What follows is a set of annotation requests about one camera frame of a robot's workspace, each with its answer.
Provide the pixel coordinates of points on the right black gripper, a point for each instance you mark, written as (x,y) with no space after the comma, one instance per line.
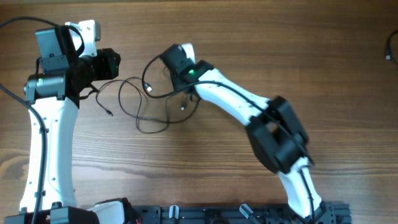
(173,57)

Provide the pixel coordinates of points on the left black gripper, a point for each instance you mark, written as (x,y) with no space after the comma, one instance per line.
(111,67)

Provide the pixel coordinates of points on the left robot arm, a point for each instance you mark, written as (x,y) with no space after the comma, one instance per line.
(70,62)

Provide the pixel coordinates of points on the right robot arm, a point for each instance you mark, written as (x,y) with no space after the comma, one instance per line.
(276,135)

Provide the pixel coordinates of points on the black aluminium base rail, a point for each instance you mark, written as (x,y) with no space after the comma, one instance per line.
(327,213)

